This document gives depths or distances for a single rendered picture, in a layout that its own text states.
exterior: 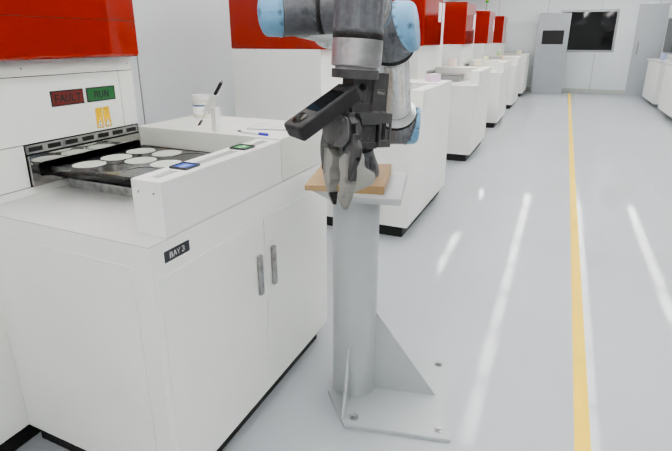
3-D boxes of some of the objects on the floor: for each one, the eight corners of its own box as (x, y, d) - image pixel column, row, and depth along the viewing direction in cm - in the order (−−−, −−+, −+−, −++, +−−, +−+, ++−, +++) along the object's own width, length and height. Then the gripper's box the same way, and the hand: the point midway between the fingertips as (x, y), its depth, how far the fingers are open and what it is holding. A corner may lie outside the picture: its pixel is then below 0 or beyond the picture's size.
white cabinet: (33, 445, 162) (-23, 212, 137) (215, 307, 245) (201, 147, 220) (186, 519, 137) (152, 251, 112) (330, 337, 220) (330, 161, 195)
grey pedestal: (447, 362, 203) (463, 171, 178) (450, 443, 162) (471, 210, 137) (328, 348, 213) (326, 164, 187) (301, 421, 172) (295, 199, 146)
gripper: (404, 72, 72) (391, 211, 77) (362, 69, 80) (353, 194, 86) (356, 70, 67) (346, 217, 73) (317, 67, 76) (311, 199, 81)
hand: (336, 199), depth 77 cm, fingers closed
